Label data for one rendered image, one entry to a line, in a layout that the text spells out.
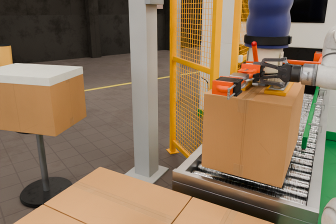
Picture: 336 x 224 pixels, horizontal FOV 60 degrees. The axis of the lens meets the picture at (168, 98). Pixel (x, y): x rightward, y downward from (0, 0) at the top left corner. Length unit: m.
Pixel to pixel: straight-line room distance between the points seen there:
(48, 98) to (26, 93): 0.16
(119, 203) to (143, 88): 1.12
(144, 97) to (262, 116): 1.23
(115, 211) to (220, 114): 0.66
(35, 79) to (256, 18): 1.37
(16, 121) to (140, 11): 1.17
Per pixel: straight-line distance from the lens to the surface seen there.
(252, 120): 1.38
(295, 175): 1.84
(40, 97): 2.05
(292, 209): 1.47
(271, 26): 1.50
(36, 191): 2.68
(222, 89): 1.00
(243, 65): 1.35
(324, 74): 1.29
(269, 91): 1.47
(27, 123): 2.19
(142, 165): 2.65
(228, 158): 1.50
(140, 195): 1.53
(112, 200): 1.52
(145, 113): 2.41
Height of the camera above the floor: 1.42
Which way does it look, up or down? 17 degrees down
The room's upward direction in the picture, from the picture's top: straight up
